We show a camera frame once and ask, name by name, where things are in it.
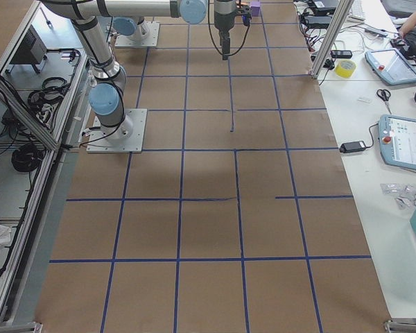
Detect small black adapter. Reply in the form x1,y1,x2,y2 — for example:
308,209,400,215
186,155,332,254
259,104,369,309
339,141,367,153

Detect black handled scissors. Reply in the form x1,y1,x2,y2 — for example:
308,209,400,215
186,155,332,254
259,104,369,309
376,89,392,114

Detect blue teach pendant far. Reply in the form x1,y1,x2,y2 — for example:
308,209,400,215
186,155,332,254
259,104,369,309
365,49,416,85

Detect yellow tape roll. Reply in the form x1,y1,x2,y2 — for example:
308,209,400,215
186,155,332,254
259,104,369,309
335,59,356,78

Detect brown paper mat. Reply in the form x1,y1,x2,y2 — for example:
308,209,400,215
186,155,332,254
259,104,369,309
35,1,389,332

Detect blue teach pendant near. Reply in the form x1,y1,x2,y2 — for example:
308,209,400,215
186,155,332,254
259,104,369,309
378,114,416,170

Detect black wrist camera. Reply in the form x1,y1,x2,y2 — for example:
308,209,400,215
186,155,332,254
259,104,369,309
235,1,252,27

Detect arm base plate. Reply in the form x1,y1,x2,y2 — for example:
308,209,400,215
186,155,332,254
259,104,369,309
115,21,159,49
86,109,148,153

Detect black power adapter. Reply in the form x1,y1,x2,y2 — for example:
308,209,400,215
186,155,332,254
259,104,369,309
303,15,333,29

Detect plastic bags of screws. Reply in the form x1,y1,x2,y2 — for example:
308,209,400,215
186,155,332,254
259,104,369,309
380,183,416,210

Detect person's hand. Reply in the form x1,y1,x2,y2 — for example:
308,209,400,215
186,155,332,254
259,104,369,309
398,26,407,37

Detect purple foam block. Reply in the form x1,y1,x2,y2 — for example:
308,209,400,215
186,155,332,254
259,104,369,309
249,1,261,17

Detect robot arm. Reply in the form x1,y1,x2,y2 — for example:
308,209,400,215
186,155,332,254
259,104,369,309
42,1,208,141
112,1,250,60

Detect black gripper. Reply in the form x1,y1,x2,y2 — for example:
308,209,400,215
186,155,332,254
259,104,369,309
214,13,236,60

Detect blue teach pendant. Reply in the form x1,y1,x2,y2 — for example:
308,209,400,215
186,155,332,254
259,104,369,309
378,114,416,170
365,49,416,85

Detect aluminium frame post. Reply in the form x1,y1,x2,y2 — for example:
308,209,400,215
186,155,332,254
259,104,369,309
310,0,354,79

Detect grey electronics box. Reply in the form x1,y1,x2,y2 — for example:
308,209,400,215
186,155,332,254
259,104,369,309
10,25,47,74

